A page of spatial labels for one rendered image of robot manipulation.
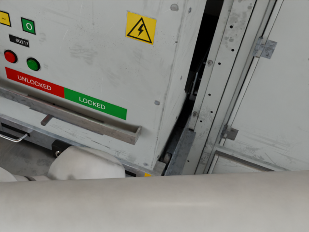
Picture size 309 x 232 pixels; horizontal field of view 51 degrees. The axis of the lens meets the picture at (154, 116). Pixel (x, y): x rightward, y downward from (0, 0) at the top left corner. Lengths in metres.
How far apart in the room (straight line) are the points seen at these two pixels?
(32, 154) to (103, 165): 0.61
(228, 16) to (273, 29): 0.11
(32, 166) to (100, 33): 0.46
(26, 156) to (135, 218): 0.81
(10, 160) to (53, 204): 0.78
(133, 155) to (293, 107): 0.44
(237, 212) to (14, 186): 0.14
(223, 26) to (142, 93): 0.30
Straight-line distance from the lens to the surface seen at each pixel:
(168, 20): 0.59
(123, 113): 0.75
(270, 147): 1.05
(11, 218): 0.22
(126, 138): 0.74
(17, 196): 0.22
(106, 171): 0.39
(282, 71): 0.89
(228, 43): 0.88
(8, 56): 0.83
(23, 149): 1.01
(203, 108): 1.01
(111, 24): 0.64
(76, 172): 0.38
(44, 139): 0.95
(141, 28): 0.61
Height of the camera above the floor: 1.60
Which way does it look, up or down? 43 degrees down
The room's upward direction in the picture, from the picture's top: 10 degrees clockwise
